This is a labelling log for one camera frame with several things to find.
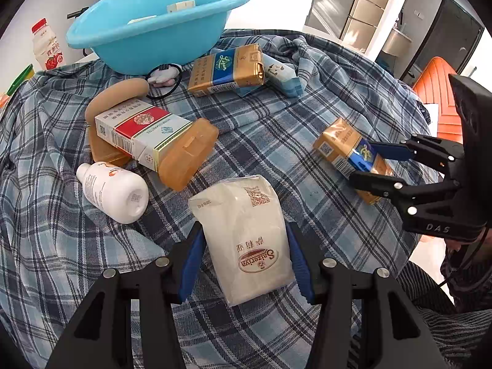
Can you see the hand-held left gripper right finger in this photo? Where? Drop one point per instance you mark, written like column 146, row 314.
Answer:
column 298, row 261

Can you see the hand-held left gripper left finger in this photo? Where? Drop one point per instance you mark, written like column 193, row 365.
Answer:
column 192, row 265

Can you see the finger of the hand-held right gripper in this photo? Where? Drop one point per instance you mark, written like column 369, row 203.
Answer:
column 392, row 150
column 376, row 186

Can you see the gold blue cigarette pack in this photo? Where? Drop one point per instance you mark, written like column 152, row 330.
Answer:
column 342, row 142
column 226, row 71

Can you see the white printed powder bag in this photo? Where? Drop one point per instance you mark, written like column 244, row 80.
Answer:
column 246, row 238

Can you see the white plastic bottle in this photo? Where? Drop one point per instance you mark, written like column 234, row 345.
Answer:
column 115, row 192

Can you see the amber plastic box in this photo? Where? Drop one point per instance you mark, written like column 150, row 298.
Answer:
column 188, row 157

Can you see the blue plastic basin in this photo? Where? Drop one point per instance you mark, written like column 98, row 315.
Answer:
column 127, row 46

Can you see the white printed papers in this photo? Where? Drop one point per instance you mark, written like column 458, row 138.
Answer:
column 431, row 119

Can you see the orange chair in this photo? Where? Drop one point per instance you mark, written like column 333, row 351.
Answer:
column 438, row 96

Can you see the beige washbasin cabinet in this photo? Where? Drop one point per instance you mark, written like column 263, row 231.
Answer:
column 396, row 42

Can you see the blue plaid cloth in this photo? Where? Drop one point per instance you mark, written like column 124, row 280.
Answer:
column 269, row 142

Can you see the black door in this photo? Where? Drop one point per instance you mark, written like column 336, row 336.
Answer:
column 442, row 38

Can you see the light blue tissue pack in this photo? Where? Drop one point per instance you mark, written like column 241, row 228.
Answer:
column 282, row 75

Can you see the red white cigarette pack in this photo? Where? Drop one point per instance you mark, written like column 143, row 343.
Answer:
column 142, row 130

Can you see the gold refrigerator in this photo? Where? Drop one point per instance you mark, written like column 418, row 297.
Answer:
column 353, row 4

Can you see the person's dark striped pants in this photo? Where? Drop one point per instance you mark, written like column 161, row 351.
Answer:
column 453, row 338

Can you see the orange white tissue pack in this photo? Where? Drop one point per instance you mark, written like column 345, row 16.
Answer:
column 3, row 100

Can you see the green yellow bowl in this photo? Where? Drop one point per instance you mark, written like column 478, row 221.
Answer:
column 19, row 80

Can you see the beige flat block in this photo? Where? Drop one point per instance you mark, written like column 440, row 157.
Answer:
column 180, row 6

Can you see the red cap milk bottle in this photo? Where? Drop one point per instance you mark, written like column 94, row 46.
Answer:
column 48, row 46

